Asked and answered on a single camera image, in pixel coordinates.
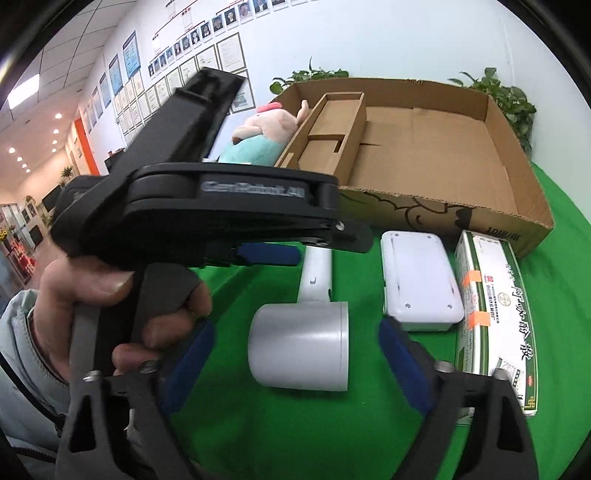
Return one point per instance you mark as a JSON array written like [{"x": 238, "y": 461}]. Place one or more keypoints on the bushy potted green plant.
[{"x": 304, "y": 76}]

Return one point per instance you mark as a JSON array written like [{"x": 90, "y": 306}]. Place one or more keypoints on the white plastic device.
[{"x": 420, "y": 277}]

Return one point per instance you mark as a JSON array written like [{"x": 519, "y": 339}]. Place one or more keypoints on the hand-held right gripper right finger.
[{"x": 406, "y": 369}]

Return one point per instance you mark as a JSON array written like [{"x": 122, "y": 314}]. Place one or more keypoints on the green and white medicine box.
[{"x": 494, "y": 300}]

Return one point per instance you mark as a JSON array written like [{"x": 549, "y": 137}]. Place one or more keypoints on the blue wall board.
[
  {"x": 131, "y": 53},
  {"x": 115, "y": 74}
]

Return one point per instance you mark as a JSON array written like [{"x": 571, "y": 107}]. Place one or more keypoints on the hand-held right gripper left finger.
[{"x": 184, "y": 369}]

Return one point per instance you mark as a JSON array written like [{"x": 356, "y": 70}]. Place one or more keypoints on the small potted green plant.
[{"x": 512, "y": 101}]

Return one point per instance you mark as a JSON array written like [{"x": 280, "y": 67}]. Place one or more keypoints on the pink and teal plush pig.
[{"x": 263, "y": 129}]

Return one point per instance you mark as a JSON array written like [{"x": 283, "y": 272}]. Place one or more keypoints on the row of portrait photos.
[{"x": 217, "y": 23}]

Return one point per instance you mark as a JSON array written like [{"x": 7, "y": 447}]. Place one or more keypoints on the person's left forearm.
[{"x": 23, "y": 369}]

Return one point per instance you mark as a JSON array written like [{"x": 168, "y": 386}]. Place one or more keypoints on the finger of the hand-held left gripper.
[
  {"x": 268, "y": 254},
  {"x": 194, "y": 115}
]

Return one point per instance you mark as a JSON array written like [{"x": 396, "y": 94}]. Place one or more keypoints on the ceiling panel light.
[{"x": 23, "y": 92}]

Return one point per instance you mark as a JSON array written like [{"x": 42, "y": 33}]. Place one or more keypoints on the large cardboard box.
[{"x": 438, "y": 161}]

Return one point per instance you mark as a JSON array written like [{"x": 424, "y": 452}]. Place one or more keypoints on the green tablecloth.
[{"x": 300, "y": 438}]

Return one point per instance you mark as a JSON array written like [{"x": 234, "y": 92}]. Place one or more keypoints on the person's left hand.
[{"x": 87, "y": 281}]

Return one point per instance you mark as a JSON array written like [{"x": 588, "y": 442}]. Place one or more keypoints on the white hair dryer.
[{"x": 300, "y": 346}]

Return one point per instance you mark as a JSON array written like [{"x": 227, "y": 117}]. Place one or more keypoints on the group of framed certificates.
[{"x": 231, "y": 50}]

